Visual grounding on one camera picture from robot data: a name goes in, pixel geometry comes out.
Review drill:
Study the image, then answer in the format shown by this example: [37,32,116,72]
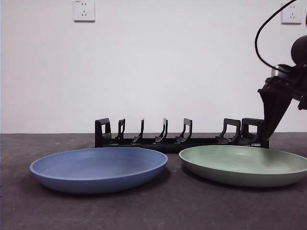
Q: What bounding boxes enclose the black cable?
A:
[254,0,298,70]

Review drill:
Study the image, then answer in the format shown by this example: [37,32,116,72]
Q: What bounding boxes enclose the green round plate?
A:
[178,144,307,188]

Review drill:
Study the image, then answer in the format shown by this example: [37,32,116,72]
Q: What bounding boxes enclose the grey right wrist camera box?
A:
[270,64,295,81]

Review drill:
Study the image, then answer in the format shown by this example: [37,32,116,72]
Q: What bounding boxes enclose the blue round plate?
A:
[29,147,169,194]

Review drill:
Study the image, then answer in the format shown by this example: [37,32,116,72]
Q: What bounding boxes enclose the white wall socket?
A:
[281,2,302,25]
[73,0,96,23]

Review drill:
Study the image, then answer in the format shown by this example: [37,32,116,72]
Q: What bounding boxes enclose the black plate rack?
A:
[94,117,270,154]

